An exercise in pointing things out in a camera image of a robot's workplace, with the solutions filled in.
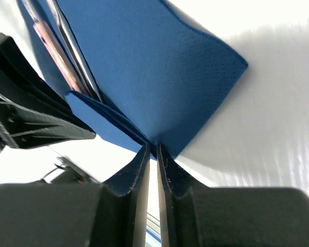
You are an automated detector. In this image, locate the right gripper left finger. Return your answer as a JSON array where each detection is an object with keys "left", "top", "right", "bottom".
[{"left": 0, "top": 145, "right": 150, "bottom": 246}]

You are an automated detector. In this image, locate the blue paper napkin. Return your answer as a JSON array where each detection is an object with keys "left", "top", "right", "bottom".
[{"left": 17, "top": 1, "right": 248, "bottom": 157}]

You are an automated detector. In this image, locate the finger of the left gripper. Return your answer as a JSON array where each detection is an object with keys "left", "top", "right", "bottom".
[{"left": 0, "top": 33, "right": 96, "bottom": 140}]

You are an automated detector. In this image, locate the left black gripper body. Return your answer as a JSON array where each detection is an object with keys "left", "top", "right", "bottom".
[{"left": 0, "top": 87, "right": 67, "bottom": 158}]

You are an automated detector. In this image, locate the silver table knife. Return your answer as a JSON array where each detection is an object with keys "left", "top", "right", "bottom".
[{"left": 46, "top": 1, "right": 104, "bottom": 103}]

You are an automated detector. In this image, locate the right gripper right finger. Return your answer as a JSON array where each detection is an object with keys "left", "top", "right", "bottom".
[{"left": 157, "top": 145, "right": 309, "bottom": 246}]

